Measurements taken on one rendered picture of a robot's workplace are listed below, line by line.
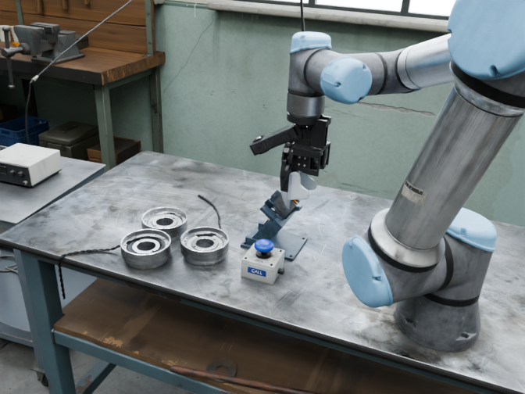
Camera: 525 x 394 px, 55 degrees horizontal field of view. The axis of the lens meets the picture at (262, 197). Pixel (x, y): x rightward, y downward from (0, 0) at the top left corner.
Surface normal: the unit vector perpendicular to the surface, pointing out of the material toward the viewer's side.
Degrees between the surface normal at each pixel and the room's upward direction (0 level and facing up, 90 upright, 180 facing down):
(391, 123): 90
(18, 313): 0
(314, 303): 0
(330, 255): 0
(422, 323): 73
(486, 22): 83
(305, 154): 90
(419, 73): 111
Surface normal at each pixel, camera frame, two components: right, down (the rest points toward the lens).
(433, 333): -0.43, 0.10
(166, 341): 0.05, -0.89
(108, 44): -0.36, 0.40
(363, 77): 0.41, 0.43
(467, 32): -0.87, 0.06
